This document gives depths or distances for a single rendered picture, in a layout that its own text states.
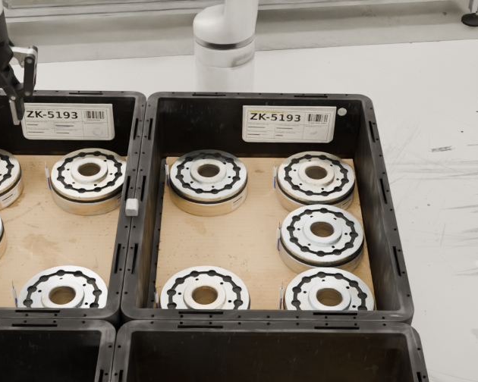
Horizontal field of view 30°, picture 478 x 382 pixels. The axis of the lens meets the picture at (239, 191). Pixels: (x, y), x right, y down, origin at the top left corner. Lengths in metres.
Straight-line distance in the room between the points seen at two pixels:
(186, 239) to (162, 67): 0.61
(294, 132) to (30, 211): 0.37
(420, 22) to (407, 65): 1.58
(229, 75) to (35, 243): 0.40
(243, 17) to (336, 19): 1.97
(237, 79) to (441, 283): 0.42
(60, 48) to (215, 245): 2.04
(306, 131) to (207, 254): 0.24
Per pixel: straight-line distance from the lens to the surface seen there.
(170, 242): 1.11
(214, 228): 1.13
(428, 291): 1.27
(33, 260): 1.11
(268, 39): 3.10
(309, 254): 1.06
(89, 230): 1.14
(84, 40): 3.12
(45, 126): 1.24
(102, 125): 1.22
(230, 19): 1.27
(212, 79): 1.33
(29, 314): 0.92
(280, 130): 1.21
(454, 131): 1.56
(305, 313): 0.90
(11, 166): 1.21
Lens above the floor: 1.61
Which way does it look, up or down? 41 degrees down
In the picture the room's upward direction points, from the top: 1 degrees clockwise
